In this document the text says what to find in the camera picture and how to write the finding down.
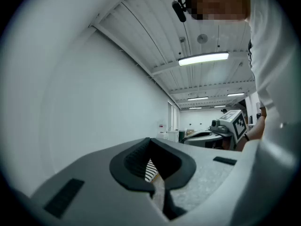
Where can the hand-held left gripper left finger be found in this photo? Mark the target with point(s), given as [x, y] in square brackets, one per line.
[94, 173]

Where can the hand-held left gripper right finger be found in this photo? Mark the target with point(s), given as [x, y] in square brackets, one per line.
[200, 168]

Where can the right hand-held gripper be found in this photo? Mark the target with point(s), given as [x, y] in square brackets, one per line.
[237, 126]

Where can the checkered blanket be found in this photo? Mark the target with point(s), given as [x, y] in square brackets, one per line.
[150, 172]

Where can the person's right forearm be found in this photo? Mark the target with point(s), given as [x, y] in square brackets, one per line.
[255, 131]

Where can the cardboard box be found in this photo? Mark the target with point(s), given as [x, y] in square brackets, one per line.
[190, 132]

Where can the white cabinet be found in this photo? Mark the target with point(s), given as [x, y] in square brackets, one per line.
[173, 135]

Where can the long ceiling light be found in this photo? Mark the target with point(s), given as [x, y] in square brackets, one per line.
[198, 98]
[203, 58]
[235, 94]

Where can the black wristband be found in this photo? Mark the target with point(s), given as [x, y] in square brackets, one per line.
[247, 137]

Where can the person's white shirt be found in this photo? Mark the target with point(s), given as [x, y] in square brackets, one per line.
[272, 79]

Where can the round ceiling smoke detector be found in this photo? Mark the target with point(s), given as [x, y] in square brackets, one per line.
[202, 38]

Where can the person's head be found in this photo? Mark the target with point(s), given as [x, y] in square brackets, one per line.
[218, 1]

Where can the red and white wall box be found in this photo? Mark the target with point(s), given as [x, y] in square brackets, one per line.
[161, 128]

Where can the black head-mounted camera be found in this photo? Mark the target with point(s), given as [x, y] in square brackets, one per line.
[179, 9]

